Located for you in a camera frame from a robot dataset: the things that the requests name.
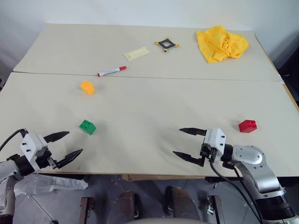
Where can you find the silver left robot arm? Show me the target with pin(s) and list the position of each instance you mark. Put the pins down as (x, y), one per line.
(9, 166)

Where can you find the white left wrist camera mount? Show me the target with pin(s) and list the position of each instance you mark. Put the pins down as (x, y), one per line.
(31, 143)

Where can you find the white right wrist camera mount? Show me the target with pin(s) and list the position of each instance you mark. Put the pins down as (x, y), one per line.
(216, 140)

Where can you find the cream plastic ribbed part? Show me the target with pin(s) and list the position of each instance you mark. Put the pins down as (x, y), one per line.
(136, 53)

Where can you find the green toy brick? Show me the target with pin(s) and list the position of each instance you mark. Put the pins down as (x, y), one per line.
(87, 127)

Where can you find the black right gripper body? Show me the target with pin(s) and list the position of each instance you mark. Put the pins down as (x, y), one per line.
(208, 151)

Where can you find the black yellow square frame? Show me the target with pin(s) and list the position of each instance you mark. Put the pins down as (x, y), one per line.
(166, 44)

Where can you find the crumpled yellow cloth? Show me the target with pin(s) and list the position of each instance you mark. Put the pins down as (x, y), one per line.
(220, 44)

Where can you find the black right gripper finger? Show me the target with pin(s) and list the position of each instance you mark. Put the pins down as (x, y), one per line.
(195, 131)
(190, 159)

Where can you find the crumpled clear plastic bag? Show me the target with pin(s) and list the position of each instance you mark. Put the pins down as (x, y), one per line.
(51, 184)

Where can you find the red whiteboard marker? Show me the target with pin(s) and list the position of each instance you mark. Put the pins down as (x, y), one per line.
(112, 70)

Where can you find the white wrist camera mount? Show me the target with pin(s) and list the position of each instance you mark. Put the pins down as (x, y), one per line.
(31, 143)
(216, 140)

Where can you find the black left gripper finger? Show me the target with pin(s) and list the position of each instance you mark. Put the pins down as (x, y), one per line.
(56, 136)
(70, 157)

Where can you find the rusty metal bracket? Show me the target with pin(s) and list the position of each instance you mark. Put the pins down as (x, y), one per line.
(216, 208)
(87, 210)

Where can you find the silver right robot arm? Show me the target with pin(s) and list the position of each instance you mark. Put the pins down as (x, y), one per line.
(250, 155)

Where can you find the orange toy brick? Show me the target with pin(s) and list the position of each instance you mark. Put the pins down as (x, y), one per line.
(87, 88)

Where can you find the brown rounded dark shape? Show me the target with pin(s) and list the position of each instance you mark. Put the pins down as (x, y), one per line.
(127, 205)
(181, 203)

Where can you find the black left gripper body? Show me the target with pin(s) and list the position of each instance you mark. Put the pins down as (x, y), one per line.
(44, 161)

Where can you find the red toy brick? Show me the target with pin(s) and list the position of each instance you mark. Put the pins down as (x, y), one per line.
(248, 126)

